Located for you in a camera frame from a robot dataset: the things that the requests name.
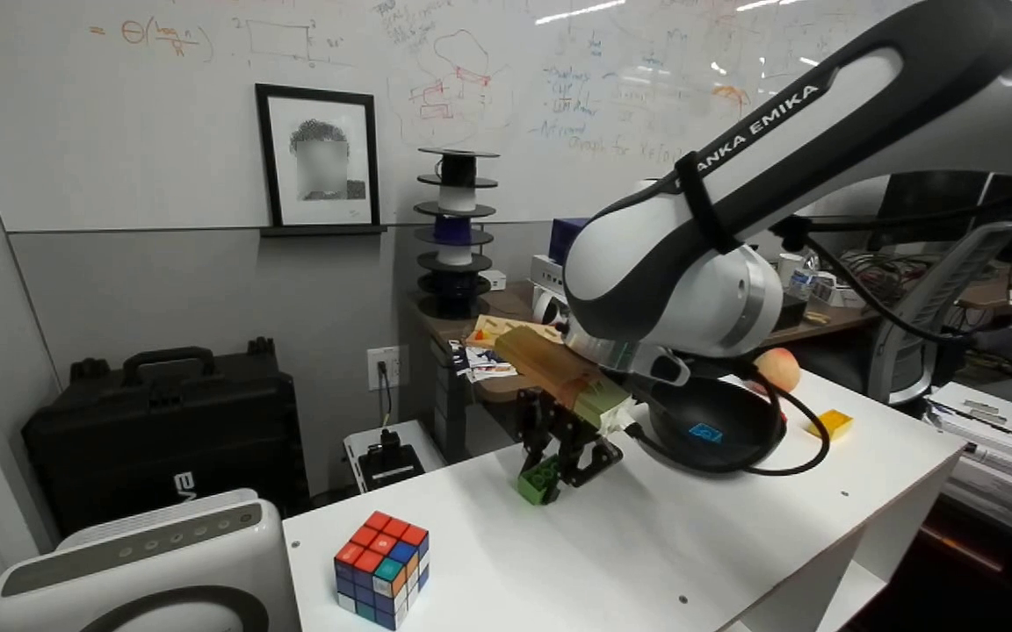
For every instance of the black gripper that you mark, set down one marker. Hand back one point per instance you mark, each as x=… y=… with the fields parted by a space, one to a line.
x=580 y=429

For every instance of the green building block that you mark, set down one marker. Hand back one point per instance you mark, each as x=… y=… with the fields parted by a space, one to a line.
x=538 y=479

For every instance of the yellow building block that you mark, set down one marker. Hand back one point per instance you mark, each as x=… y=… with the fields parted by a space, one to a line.
x=834 y=424

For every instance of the white black Franka robot arm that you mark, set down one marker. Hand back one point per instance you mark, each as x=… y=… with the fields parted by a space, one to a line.
x=693 y=281

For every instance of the black bowl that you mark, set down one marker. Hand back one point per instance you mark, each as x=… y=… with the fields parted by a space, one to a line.
x=720 y=449

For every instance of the wooden desk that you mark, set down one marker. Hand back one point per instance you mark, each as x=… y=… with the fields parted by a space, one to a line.
x=501 y=391

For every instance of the tan printed flat box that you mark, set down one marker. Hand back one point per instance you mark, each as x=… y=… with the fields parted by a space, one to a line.
x=485 y=332

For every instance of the black and white device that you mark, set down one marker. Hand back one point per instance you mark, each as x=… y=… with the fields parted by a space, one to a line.
x=413 y=441

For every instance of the black charger device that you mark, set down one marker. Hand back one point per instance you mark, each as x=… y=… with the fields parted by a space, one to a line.
x=393 y=461

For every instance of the white cardboard box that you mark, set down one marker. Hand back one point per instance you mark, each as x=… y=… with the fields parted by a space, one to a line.
x=547 y=285

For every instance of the black filament spool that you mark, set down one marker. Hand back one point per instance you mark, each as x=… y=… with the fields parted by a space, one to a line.
x=455 y=296

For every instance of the Rubik's cube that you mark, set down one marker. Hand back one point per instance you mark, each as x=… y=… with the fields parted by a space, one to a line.
x=381 y=570

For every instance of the purple box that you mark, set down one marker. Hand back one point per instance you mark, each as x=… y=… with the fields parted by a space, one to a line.
x=563 y=233

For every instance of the white filament spool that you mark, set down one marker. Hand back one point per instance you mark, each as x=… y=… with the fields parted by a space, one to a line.
x=455 y=199
x=455 y=259

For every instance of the toy peach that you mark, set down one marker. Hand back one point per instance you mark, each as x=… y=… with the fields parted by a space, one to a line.
x=779 y=368

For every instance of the blue filament spool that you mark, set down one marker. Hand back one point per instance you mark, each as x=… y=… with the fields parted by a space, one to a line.
x=455 y=229

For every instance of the empty black spool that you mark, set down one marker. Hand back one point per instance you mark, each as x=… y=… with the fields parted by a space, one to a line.
x=460 y=165

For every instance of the black framed portrait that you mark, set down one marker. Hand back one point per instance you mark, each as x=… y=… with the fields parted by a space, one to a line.
x=317 y=158

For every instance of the black hard carrying case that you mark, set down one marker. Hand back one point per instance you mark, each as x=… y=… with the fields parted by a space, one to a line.
x=166 y=433

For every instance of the grey office chair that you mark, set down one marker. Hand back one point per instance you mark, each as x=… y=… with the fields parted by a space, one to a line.
x=939 y=281

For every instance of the white air purifier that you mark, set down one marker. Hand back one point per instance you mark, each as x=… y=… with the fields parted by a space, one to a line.
x=141 y=564

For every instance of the whiteboard with scribbles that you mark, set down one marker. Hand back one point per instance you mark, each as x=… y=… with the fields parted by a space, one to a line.
x=177 y=117

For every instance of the white wall outlet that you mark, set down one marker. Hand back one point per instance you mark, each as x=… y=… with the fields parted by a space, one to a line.
x=386 y=367

